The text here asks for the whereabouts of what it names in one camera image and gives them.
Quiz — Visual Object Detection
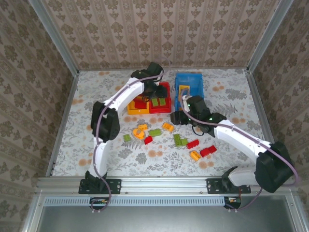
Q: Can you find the red plastic bin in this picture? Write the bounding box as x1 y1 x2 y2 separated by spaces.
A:
149 81 172 115

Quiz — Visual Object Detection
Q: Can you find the yellow plastic bin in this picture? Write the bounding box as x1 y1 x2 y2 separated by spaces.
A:
127 95 151 116

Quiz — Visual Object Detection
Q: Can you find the blue plastic bin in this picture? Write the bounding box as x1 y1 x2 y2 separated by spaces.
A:
174 73 205 114

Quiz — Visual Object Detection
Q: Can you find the round orange lego piece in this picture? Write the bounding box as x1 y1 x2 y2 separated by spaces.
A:
132 128 146 140

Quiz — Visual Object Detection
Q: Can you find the floral patterned table cover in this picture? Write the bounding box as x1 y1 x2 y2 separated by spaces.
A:
52 69 276 177

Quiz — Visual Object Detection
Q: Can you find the grey metal bottom panel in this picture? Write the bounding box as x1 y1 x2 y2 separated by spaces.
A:
36 205 299 232

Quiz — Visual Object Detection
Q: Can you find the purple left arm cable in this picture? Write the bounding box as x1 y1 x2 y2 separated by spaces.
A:
90 58 173 214

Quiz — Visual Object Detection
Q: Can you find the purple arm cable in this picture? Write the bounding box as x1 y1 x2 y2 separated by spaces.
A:
90 58 173 214
179 87 300 213

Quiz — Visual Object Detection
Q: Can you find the aluminium right side rail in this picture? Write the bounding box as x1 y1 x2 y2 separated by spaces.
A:
244 69 286 176

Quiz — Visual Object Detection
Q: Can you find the aluminium front frame rail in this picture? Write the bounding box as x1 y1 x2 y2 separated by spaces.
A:
36 176 295 194

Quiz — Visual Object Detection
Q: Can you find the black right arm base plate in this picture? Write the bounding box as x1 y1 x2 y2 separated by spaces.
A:
206 178 252 195

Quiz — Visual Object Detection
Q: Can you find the grey slotted cable duct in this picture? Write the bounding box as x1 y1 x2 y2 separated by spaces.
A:
44 196 225 206

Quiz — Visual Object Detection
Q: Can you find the aluminium left side rail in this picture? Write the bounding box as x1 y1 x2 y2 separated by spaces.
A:
45 71 80 177

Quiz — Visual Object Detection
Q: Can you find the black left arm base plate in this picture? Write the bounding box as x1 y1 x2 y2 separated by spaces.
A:
78 178 122 195

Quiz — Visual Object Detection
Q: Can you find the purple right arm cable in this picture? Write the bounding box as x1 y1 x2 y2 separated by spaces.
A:
179 87 300 213

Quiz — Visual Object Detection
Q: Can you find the black cable outlet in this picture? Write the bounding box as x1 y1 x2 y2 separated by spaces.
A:
89 197 109 210
224 197 242 209

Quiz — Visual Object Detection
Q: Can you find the aluminium right corner post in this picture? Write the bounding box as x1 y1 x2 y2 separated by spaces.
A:
246 0 295 73

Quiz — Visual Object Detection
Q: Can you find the aluminium corner post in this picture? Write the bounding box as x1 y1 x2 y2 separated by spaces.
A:
246 0 295 73
28 0 80 76

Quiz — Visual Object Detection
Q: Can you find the aluminium left corner post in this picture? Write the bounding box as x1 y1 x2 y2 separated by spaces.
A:
28 0 80 76

